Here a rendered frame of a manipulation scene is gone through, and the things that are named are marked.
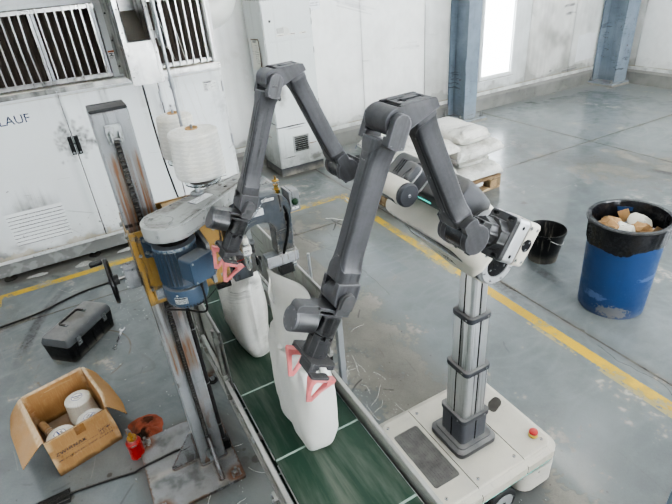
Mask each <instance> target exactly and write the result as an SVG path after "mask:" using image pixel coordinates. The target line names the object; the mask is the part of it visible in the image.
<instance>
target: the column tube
mask: <svg viewBox="0 0 672 504"><path fill-rule="evenodd" d="M86 112H87V110H86ZM87 115H88V118H89V121H90V124H91V127H92V130H93V133H94V136H95V139H96V142H97V145H98V148H99V151H100V154H101V158H102V161H103V163H104V166H105V169H106V172H107V175H108V178H109V181H110V184H111V187H112V190H113V193H114V197H115V200H116V203H117V206H118V210H119V213H120V216H121V219H122V222H123V224H124V226H125V229H126V230H128V231H129V233H133V232H137V231H140V230H141V228H140V225H139V221H138V218H137V215H136V212H135V209H134V205H133V202H132V199H131V196H130V192H129V189H128V186H127V183H126V179H125V176H124V173H123V170H122V166H121V163H120V160H119V157H118V153H117V150H121V148H119V149H117V150H116V147H115V144H112V145H109V142H108V139H107V136H106V133H105V129H104V126H107V125H112V124H117V123H120V126H121V130H122V133H123V137H124V140H125V142H122V143H120V144H121V146H122V150H123V153H124V156H125V159H126V163H127V166H128V169H129V173H130V176H131V180H132V183H133V186H134V189H135V192H132V193H131V194H133V193H136V197H137V199H138V202H139V206H140V209H141V213H142V216H143V218H144V217H145V216H146V215H148V214H150V213H152V212H154V211H156V210H157V209H156V206H155V202H154V199H153V195H152V191H151V188H150V184H149V181H148V177H147V174H146V170H145V167H144V163H143V160H142V156H141V153H140V149H139V146H138V142H137V139H136V135H135V132H134V128H133V125H132V121H131V118H130V114H129V111H128V108H123V109H117V110H112V111H107V112H101V113H96V114H88V112H87ZM150 307H151V305H150ZM164 309H165V306H164V303H163V302H162V303H159V304H156V305H155V306H152V307H151V310H152V314H153V317H154V320H155V323H156V326H157V329H158V332H159V335H160V338H161V341H162V344H163V347H164V350H165V353H166V356H167V359H168V362H169V366H170V369H171V372H172V375H173V378H174V381H175V384H176V387H177V390H178V393H179V396H180V398H181V401H182V405H183V408H184V411H185V414H186V417H187V421H188V424H189V427H190V430H191V432H192V434H193V438H194V441H195V444H196V447H197V450H198V453H199V456H200V459H201V462H202V464H205V463H207V462H209V461H210V459H209V458H208V457H207V454H206V450H207V449H208V446H207V443H206V439H205V435H204V432H203V429H202V426H201V422H200V419H199V416H198V412H197V409H196V406H195V402H194V400H193V396H192V393H191V390H190V387H189V383H188V380H187V377H186V374H185V371H184V367H183V364H182V360H181V357H180V354H179V351H178V348H177V344H176V341H175V338H174V335H173V331H172V328H171V325H170V322H169V319H168V315H167V312H166V311H165V310H164ZM171 312H172V315H173V319H174V322H175V325H176V328H177V331H178V335H179V338H180V341H181V345H182V348H183V351H184V355H185V358H186V361H187V365H188V368H189V371H190V374H191V378H192V381H193V384H194V388H195V391H196V394H197V398H198V401H199V404H200V407H201V411H202V414H203V417H204V421H205V424H206V427H207V431H208V434H210V435H211V438H212V442H213V446H216V450H217V453H218V454H217V456H218V457H219V456H221V455H224V454H225V453H226V452H225V448H224V445H223V441H222V437H221V434H220V430H219V427H218V423H217V420H216V416H215V413H214V410H213V407H212V402H211V399H210V395H209V392H208V388H207V385H206V381H205V378H204V374H203V371H202V367H201V364H200V360H199V357H198V353H197V350H196V346H195V343H194V339H193V336H192V332H191V329H190V325H189V322H188V318H187V314H186V311H171ZM187 365H185V366H187Z"/></svg>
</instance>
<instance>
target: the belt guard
mask: <svg viewBox="0 0 672 504"><path fill-rule="evenodd" d="M240 174H241V173H237V174H234V175H232V176H230V177H228V178H225V179H224V180H221V181H219V182H220V183H219V182H218V183H216V184H214V185H211V186H209V187H208V188H204V189H202V190H204V193H209V194H214V195H212V196H210V197H208V198H206V199H204V200H203V201H201V202H199V203H197V204H191V203H188V202H189V201H191V200H193V199H195V198H197V197H199V196H196V197H194V196H191V195H189V196H187V197H184V198H182V199H180V200H178V201H176V202H174V203H171V204H169V205H167V206H165V207H163V208H161V209H158V210H156V211H154V212H152V213H150V214H148V215H146V216H145V217H144V218H143V219H142V220H141V221H140V228H141V232H142V235H143V238H144V240H145V241H146V242H148V243H152V244H167V243H173V242H177V241H180V240H183V239H185V238H187V237H189V236H190V235H192V234H193V233H194V232H196V231H197V230H198V229H200V228H201V227H202V226H204V225H205V220H206V215H207V213H208V211H209V210H210V207H211V206H213V205H214V206H221V207H229V206H230V205H231V204H233V198H234V193H235V189H237V183H238V179H239V178H240ZM224 183H225V184H224ZM218 184H222V185H218ZM224 185H227V187H223V186H224Z"/></svg>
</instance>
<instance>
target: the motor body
mask: <svg viewBox="0 0 672 504"><path fill-rule="evenodd" d="M195 241H196V237H195V234H194V233H193V234H192V235H190V237H189V239H188V240H187V241H185V242H184V243H182V244H179V245H176V246H172V247H160V246H158V245H156V244H152V243H151V248H152V253H153V256H154V260H155V263H156V266H157V269H158V273H159V276H160V279H161V282H162V284H163V289H164V292H165V295H166V298H167V301H168V302H169V303H170V304H171V305H172V306H174V307H177V308H191V307H194V306H196V305H198V304H200V303H202V302H203V301H204V300H205V299H204V295H203V291H202V288H201V286H200V284H199V285H197V286H195V285H193V283H191V282H189V281H187V280H185V279H183V278H182V275H181V272H180V268H179V265H178V261H177V260H178V258H179V257H181V256H182V255H184V254H186V253H188V252H190V251H191V250H193V249H195V248H197V245H196V243H195ZM203 285H204V290H205V293H206V297H207V295H208V284H207V280H205V281H204V282H203Z"/></svg>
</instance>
